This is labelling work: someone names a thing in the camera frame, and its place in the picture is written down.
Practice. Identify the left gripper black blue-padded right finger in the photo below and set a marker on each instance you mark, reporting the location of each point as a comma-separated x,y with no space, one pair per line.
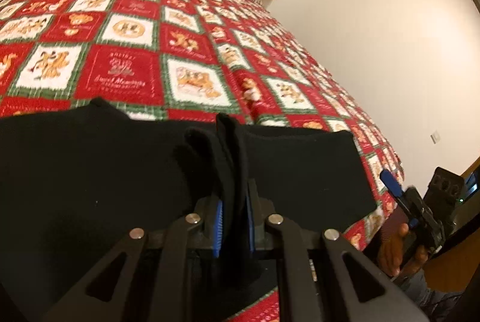
320,275

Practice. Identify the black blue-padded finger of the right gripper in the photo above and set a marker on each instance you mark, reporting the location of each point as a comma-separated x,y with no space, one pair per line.
393,186

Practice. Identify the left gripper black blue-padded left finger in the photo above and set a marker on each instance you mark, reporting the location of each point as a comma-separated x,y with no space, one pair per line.
145,275

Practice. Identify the black pants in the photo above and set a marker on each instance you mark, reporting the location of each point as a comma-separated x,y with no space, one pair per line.
73,183

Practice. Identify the right hand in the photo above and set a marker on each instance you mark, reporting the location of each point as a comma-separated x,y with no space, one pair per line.
391,255

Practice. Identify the red teddy-bear patchwork bedspread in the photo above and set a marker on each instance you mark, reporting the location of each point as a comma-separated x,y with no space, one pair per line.
182,60

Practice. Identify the white wall socket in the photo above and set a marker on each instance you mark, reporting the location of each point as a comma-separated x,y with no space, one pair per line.
435,137

